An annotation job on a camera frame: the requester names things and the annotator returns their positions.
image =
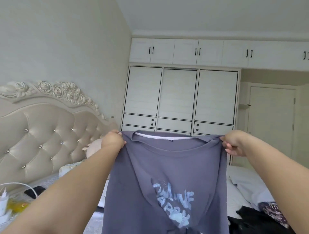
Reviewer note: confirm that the bed with grey patterned sheet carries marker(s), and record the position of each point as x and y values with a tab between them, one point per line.
241	183

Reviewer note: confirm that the person's right forearm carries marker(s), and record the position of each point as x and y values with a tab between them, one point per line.
280	183

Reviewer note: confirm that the white door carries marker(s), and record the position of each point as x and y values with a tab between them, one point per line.
270	120

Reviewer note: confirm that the grey printed t-shirt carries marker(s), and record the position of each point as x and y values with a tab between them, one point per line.
164	188

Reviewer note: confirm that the dark purple patterned garment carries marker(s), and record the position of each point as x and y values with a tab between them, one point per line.
274	213

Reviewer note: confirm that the white wardrobe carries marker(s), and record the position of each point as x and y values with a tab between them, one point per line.
178	96

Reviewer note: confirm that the beige tufted headboard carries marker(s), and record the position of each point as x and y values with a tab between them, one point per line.
43	135

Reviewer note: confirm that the black phone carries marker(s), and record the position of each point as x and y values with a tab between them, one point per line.
34	192

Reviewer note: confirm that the person's left forearm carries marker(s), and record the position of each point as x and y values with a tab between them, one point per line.
62	197

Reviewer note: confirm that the person's right hand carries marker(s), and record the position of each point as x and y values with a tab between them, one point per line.
235	142

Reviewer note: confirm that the white power strip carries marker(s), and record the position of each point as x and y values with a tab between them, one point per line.
4	218

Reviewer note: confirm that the white printed t-shirt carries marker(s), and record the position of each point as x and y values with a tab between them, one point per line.
103	197

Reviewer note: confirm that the floral pillow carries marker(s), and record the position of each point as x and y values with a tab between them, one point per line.
70	168

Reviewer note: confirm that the person's left hand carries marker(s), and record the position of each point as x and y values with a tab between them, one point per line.
112	141

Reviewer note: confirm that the pink plush pillow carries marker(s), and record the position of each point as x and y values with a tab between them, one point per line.
94	147

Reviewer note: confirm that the yellow packet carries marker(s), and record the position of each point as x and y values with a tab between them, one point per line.
18	206

